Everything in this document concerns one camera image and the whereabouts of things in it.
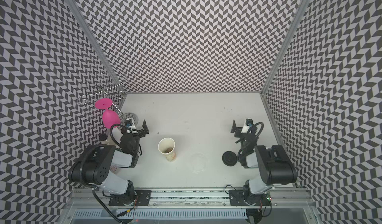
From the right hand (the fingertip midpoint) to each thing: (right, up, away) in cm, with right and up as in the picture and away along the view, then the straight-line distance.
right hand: (241, 122), depth 89 cm
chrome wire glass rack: (-95, +24, +19) cm, 100 cm away
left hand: (-63, 0, +1) cm, 63 cm away
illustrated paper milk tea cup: (-43, -10, -14) cm, 46 cm away
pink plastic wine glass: (-73, +4, -12) cm, 74 cm away
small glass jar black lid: (-79, -8, -8) cm, 80 cm away
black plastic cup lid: (-8, -20, -4) cm, 22 cm away
